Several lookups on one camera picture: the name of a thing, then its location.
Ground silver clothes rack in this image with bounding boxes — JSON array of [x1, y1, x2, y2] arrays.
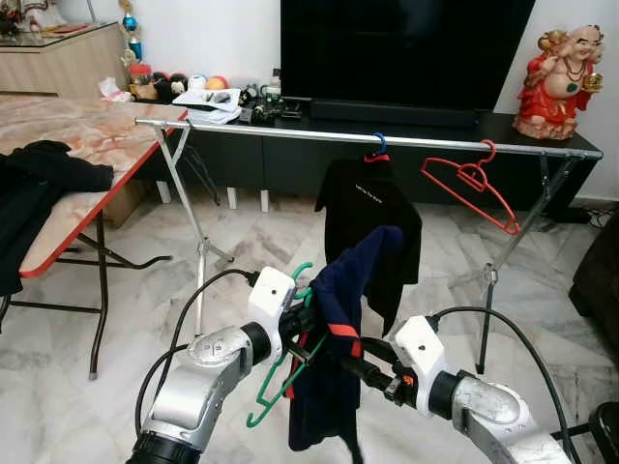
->
[[135, 118, 603, 373]]

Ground dark brown sofa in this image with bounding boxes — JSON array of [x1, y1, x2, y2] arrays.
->
[[571, 188, 619, 349]]

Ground black knit garment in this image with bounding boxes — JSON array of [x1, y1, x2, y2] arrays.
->
[[0, 140, 115, 296]]

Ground black printed T-shirt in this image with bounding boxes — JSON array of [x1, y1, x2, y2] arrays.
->
[[314, 155, 424, 334]]

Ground white paper stack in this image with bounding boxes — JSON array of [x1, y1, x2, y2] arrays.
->
[[184, 89, 245, 125]]

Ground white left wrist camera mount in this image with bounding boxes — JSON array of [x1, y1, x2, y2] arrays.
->
[[249, 267, 298, 336]]

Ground green plastic hanger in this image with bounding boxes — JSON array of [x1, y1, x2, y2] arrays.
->
[[247, 261, 330, 428]]

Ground black TV cabinet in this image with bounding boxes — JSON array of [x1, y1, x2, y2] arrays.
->
[[160, 101, 603, 209]]

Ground light wooden sideboard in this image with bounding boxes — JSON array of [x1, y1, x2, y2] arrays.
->
[[0, 21, 132, 98]]

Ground black television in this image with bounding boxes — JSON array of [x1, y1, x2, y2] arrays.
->
[[280, 0, 536, 109]]

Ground blue gold trophy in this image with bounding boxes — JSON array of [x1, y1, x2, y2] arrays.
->
[[118, 0, 144, 64]]

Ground white tissue box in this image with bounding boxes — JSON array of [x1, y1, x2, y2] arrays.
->
[[97, 75, 132, 101]]

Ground black soundbar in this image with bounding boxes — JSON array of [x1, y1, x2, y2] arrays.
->
[[309, 99, 482, 130]]

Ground red laughing Buddha statue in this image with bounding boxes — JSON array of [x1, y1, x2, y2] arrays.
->
[[513, 24, 603, 141]]

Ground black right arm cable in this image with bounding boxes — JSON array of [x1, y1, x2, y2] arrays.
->
[[426, 306, 581, 464]]

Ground black white plush toy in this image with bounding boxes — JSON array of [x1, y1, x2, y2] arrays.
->
[[168, 72, 191, 98]]

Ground navy sweater orange stripe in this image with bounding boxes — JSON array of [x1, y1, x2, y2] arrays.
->
[[288, 225, 405, 452]]

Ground marble folding table red edge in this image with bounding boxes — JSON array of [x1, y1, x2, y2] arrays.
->
[[0, 94, 190, 378]]

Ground red plastic hanger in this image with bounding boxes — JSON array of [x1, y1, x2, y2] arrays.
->
[[421, 140, 521, 236]]

